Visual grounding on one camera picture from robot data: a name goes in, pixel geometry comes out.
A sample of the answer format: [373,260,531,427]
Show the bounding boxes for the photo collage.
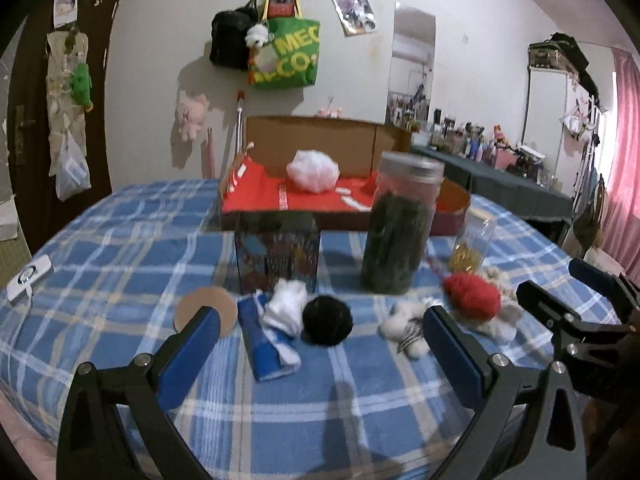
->
[331,0,377,37]

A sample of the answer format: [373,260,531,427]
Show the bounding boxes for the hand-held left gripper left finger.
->
[56,305,221,480]

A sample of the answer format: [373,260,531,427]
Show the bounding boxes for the pink stick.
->
[206,127,218,179]

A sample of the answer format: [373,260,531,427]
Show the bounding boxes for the blue plaid bedsheet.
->
[0,177,626,480]

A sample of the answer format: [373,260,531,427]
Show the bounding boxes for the clear jar with green contents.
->
[361,151,446,295]

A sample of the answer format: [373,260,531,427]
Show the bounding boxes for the beige hanging organizer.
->
[45,30,91,176]

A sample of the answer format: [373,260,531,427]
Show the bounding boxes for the white mesh bath puff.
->
[286,149,341,193]

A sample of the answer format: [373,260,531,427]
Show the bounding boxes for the green plush toy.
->
[69,62,96,111]

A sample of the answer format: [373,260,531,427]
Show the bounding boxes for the dark covered table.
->
[410,145,573,221]

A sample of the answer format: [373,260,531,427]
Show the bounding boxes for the pink plush toy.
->
[175,91,210,142]

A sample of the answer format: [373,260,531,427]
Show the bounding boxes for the cardboard box with red lining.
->
[216,116,472,236]

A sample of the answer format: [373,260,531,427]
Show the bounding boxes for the white plush dog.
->
[245,23,273,51]

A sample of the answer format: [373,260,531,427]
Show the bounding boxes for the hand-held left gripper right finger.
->
[423,305,589,480]

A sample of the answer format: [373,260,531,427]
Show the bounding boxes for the broom handle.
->
[234,91,247,161]

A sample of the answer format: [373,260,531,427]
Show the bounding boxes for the pink curtain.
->
[597,47,640,273]

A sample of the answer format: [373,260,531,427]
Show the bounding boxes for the dark wooden door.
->
[0,0,135,256]

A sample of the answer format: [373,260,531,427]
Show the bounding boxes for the black yarn ball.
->
[301,295,353,346]

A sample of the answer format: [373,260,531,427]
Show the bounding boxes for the red yarn ball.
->
[443,272,502,322]

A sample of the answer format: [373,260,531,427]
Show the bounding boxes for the clear plastic bag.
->
[55,132,92,201]

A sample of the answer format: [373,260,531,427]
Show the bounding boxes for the white door poster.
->
[52,0,81,29]

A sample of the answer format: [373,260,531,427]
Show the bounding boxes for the small white plush toy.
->
[378,297,436,358]

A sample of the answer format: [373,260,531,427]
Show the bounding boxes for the green tote bag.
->
[248,0,321,91]

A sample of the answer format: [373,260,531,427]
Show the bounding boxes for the small jar with yellow contents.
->
[448,208,497,275]

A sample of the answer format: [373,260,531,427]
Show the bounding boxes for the blue and white sock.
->
[236,278,309,383]

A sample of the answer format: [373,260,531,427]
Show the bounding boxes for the colourful printed square box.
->
[234,211,322,295]

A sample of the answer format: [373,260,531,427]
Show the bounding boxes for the cream fluffy cloth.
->
[470,266,525,343]

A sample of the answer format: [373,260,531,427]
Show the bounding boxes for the white flat device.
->
[7,255,53,302]

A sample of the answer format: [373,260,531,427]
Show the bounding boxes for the row of bottles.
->
[387,105,551,181]

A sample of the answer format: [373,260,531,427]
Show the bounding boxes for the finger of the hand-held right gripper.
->
[568,257,640,313]
[516,280,632,343]

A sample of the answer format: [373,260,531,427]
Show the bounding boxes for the black hanging bag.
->
[209,0,258,70]

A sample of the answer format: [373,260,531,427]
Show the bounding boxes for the beige round pad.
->
[175,287,238,338]

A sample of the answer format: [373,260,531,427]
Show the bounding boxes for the wall mirror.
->
[386,2,436,131]

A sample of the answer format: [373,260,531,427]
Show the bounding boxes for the black bag on rack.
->
[547,32,601,96]

